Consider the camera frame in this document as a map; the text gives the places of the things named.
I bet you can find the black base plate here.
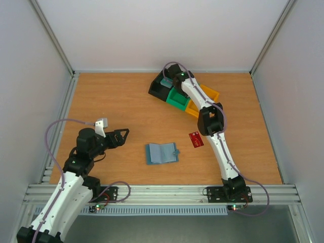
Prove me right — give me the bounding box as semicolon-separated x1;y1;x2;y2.
93;186;118;203
206;186;253;204

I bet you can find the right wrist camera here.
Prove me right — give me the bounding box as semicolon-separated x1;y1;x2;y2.
162;77;173;88

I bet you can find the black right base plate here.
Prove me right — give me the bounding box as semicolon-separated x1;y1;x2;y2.
206;186;253;204

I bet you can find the yellow plastic bin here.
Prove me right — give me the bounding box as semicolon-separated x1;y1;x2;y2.
185;85;220;118

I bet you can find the teal card holder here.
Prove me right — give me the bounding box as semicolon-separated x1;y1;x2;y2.
145;143;180;165

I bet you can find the grey slotted cable duct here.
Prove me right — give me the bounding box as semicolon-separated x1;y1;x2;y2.
79;205;228;216

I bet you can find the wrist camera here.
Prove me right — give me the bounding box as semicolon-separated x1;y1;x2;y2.
162;77;173;88
95;118;108;138

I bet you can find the red VIP card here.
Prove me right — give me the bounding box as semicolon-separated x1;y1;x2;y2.
189;132;204;148

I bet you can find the green plastic bin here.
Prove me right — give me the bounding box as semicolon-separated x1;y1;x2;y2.
166;88;190;111

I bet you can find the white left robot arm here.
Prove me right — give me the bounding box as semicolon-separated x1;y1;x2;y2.
16;128;129;242

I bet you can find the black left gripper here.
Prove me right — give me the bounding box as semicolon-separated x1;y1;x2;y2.
90;129;129;158

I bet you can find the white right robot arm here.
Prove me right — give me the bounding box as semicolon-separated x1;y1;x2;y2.
163;61;246;202

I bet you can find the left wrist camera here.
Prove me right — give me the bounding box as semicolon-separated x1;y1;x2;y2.
95;118;108;138

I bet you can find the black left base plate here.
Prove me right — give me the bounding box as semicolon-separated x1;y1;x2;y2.
93;186;118;203

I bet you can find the aluminium front rail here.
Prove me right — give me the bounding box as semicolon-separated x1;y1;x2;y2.
23;184;301;205

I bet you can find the teal card in bin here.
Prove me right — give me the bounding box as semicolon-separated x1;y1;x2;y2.
160;77;173;89

